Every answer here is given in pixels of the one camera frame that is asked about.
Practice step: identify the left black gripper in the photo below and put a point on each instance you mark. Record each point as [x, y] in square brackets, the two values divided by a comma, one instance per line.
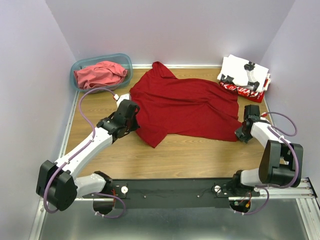
[135, 126]

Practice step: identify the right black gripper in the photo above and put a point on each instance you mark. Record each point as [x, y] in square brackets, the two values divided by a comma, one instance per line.
[240, 137]

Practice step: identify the dark red t shirt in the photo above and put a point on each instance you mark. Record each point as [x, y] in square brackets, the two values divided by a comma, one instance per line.
[188, 107]

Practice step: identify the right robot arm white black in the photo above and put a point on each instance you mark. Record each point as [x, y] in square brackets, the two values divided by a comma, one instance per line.
[281, 162]

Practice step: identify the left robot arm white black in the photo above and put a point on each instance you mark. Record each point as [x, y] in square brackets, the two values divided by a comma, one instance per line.
[59, 183]

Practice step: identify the folded red printed t shirt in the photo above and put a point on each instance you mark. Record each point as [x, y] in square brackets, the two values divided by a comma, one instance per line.
[253, 96]

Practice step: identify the folded white printed t shirt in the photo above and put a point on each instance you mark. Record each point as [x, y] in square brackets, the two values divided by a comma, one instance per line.
[243, 73]

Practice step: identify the teal plastic bin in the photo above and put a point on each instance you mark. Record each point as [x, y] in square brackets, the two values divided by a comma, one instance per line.
[119, 58]

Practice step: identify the pink t shirt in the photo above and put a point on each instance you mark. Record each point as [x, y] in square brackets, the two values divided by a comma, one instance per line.
[101, 74]

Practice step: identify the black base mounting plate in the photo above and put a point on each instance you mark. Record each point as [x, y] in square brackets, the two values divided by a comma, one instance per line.
[170, 193]

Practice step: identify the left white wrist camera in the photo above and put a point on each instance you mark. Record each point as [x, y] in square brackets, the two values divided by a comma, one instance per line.
[122, 97]

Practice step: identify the aluminium extrusion frame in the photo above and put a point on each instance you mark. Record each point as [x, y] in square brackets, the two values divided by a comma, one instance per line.
[108, 205]

